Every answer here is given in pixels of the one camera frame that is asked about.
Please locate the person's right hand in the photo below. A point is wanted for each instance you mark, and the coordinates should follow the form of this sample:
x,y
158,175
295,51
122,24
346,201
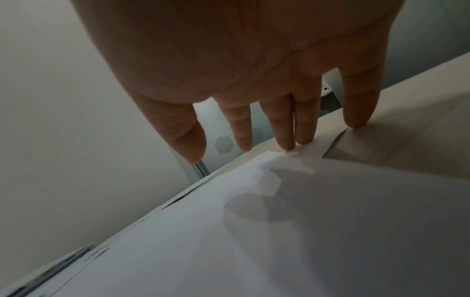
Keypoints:
x,y
238,43

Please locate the pile of white paper sheets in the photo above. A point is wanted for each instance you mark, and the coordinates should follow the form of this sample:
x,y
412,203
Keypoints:
x,y
293,232

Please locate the frosted glass door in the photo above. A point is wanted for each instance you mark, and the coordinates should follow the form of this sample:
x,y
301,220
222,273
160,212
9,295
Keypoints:
x,y
216,127

